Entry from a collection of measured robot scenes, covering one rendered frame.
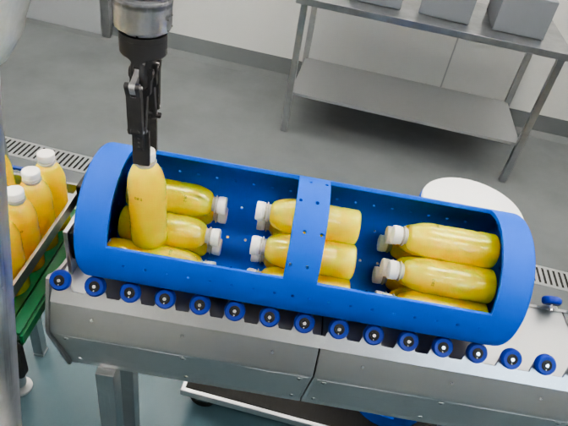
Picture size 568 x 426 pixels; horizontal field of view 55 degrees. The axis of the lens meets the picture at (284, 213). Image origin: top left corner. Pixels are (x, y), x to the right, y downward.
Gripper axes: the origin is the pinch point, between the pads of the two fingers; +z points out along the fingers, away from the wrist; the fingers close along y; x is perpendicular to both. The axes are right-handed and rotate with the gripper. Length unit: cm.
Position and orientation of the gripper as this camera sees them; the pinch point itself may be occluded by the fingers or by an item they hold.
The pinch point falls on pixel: (144, 141)
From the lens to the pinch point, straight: 100.4
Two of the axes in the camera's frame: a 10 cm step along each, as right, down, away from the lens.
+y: 0.9, -6.1, 7.9
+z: -1.4, 7.8, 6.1
